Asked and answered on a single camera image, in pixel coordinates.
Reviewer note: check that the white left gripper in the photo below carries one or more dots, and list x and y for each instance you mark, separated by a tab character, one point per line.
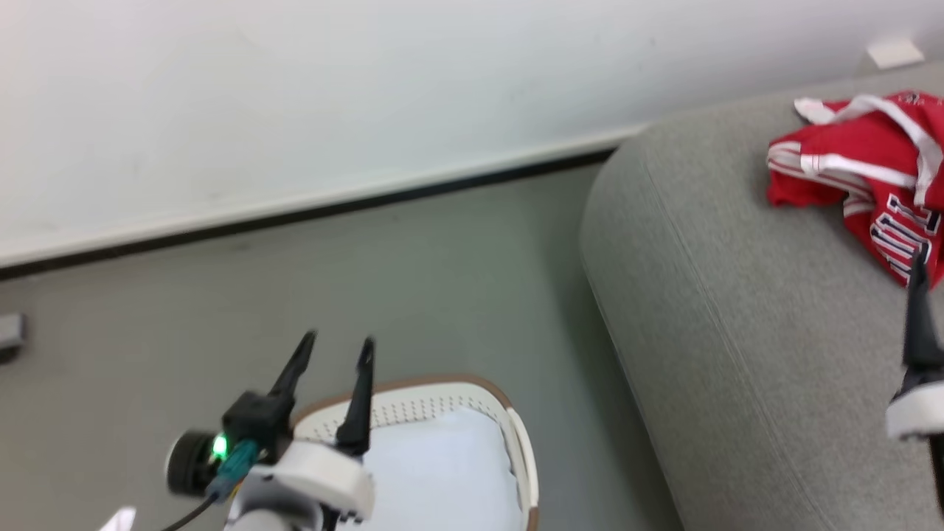
317	476

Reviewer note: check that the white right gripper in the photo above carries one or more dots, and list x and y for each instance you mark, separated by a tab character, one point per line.
914	413

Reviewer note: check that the red baseball jersey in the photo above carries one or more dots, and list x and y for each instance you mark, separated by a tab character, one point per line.
848	162

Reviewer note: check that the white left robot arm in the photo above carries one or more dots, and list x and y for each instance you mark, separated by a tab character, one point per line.
258	520

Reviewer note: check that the grey fabric sofa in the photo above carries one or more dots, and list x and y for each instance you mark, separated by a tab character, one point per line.
737	332

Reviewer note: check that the white laundry basket brown rim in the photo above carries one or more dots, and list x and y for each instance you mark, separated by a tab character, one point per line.
413	405

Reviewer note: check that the white garment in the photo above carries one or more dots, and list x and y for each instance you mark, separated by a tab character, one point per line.
442	479

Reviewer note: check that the black baseboard strip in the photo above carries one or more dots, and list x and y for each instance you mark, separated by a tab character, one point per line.
295	214

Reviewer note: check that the grey metal partition foot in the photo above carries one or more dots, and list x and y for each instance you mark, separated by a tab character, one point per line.
10	332

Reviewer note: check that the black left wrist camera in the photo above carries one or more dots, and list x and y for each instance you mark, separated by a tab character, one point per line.
247	424

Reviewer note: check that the white wall socket box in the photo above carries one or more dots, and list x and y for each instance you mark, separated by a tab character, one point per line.
894	53

